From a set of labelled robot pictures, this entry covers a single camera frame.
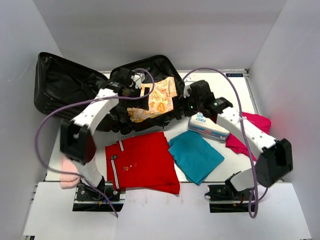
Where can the teal shirt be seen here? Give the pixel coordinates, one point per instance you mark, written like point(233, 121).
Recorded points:
point(194, 156)

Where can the black hard-shell suitcase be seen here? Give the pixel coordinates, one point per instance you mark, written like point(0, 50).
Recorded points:
point(60, 82)

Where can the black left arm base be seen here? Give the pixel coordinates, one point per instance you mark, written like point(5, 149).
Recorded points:
point(88, 200)

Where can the orange patterned white pouch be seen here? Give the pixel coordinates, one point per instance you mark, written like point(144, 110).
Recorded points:
point(160, 101)

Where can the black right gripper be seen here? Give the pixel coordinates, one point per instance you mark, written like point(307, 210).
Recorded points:
point(177, 105)

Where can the magenta garment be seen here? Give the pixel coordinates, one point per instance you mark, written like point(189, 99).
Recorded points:
point(261, 122)

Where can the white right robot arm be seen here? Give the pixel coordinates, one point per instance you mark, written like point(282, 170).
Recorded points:
point(273, 157)

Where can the first aid tin box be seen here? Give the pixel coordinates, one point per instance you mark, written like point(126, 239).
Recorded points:
point(200, 124)

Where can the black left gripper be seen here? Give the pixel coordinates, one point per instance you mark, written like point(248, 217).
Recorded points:
point(145, 103)

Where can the red polo shirt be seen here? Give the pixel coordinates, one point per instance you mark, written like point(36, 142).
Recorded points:
point(142, 162)

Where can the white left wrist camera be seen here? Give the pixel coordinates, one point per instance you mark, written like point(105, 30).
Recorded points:
point(138, 80)

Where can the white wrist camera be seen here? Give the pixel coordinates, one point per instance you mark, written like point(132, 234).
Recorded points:
point(187, 89)
point(138, 80)

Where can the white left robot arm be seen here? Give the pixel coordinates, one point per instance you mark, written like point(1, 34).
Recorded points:
point(76, 136)

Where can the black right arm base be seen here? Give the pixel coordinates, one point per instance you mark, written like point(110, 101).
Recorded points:
point(222, 201)

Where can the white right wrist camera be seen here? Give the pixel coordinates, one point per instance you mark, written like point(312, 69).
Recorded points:
point(187, 89)

